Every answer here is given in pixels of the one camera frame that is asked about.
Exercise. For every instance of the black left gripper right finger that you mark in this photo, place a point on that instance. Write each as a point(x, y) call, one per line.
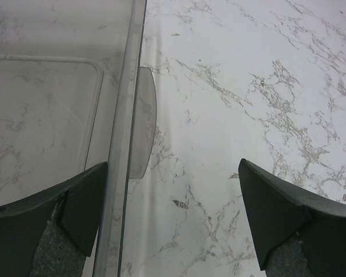
point(295, 232)

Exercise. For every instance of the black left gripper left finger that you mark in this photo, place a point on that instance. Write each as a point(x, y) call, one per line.
point(52, 232)

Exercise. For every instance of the clear grey plastic bin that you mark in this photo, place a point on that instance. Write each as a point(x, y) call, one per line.
point(72, 95)

